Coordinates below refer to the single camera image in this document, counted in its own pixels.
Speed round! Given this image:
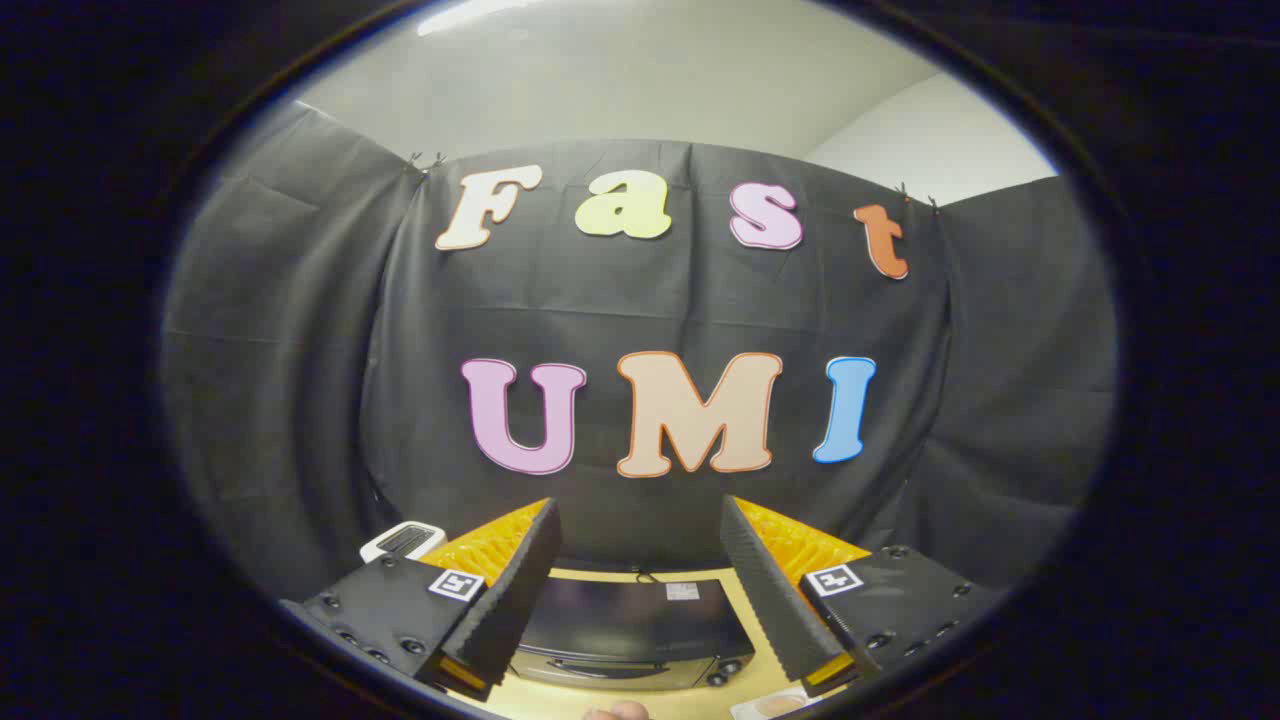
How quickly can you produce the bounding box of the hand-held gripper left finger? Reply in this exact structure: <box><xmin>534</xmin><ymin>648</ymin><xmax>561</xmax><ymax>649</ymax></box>
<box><xmin>280</xmin><ymin>497</ymin><xmax>563</xmax><ymax>701</ymax></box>

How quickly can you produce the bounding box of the white bread toaster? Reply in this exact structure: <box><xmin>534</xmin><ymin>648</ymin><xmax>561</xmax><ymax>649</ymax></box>
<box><xmin>360</xmin><ymin>521</ymin><xmax>447</xmax><ymax>564</ymax></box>

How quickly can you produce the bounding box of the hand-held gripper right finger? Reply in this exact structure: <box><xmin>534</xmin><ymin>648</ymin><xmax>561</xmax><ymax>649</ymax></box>
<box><xmin>720</xmin><ymin>495</ymin><xmax>1006</xmax><ymax>698</ymax></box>

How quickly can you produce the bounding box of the black toaster oven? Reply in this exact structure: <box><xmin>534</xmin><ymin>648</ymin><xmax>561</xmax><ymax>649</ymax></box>
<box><xmin>508</xmin><ymin>575</ymin><xmax>757</xmax><ymax>693</ymax></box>

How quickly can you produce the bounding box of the white square plate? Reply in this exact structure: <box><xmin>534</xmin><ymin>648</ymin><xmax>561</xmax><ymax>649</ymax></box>
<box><xmin>730</xmin><ymin>686</ymin><xmax>819</xmax><ymax>720</ymax></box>

